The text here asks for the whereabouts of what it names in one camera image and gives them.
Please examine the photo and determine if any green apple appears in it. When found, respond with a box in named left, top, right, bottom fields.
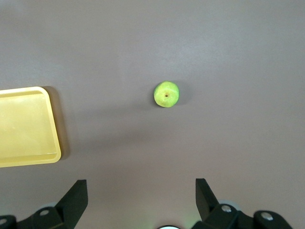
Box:
left=153, top=81, right=181, bottom=108

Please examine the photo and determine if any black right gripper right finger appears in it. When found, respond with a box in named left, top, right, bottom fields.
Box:
left=193, top=178, right=294, bottom=229

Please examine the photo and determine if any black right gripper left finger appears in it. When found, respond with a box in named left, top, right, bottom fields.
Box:
left=0, top=179, right=89, bottom=229

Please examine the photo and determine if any yellow plastic tray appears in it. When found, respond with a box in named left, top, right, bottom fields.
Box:
left=0, top=86, right=62, bottom=168

